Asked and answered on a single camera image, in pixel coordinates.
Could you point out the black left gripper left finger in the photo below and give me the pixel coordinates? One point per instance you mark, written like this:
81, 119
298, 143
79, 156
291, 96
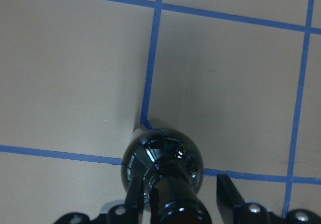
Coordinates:
134, 202

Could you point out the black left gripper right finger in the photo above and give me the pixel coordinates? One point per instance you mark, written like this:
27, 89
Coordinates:
230, 203

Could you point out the dark glass wine bottle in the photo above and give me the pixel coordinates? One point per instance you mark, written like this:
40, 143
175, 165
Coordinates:
171, 168

